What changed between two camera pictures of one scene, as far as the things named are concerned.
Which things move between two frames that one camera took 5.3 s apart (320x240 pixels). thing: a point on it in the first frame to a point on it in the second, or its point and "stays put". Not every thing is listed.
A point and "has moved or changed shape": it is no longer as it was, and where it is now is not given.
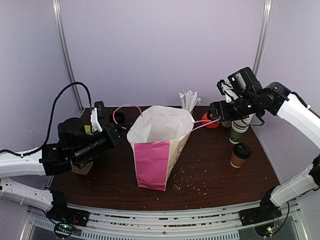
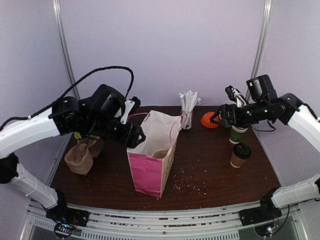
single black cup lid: x=242 y=150 stays put
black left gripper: x=113 y=139 to x=129 y=137
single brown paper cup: x=237 y=162 stays put
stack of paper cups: x=238 y=126 stays put
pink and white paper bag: x=158 y=137 has moved or changed shape
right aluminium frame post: x=263 y=36 stays put
